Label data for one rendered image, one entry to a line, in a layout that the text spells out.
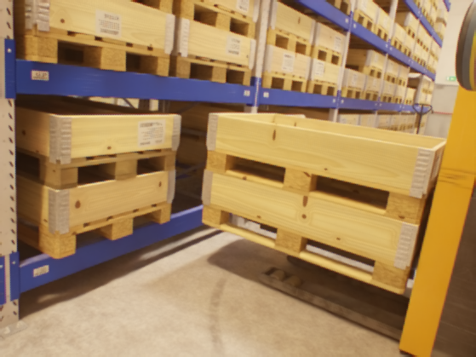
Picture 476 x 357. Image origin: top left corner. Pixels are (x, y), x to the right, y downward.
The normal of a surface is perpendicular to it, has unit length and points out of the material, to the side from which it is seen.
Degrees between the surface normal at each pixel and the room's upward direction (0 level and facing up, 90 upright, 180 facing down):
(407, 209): 90
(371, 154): 90
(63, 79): 90
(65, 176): 90
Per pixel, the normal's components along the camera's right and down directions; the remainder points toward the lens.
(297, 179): -0.55, 0.12
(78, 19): 0.83, 0.21
